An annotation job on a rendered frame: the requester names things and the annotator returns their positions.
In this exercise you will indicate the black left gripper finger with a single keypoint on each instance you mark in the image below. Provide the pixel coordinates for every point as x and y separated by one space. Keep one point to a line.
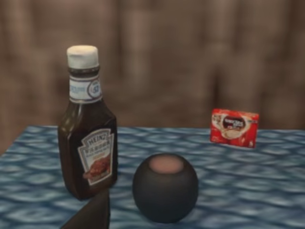
93 213

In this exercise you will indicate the black round bowl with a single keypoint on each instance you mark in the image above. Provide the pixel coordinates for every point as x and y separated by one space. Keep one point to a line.
165 188

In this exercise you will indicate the brown Heinz sauce bottle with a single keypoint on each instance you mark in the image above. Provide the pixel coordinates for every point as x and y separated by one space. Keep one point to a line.
81 133

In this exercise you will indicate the red coffee box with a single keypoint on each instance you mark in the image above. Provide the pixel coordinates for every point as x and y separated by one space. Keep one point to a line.
233 128

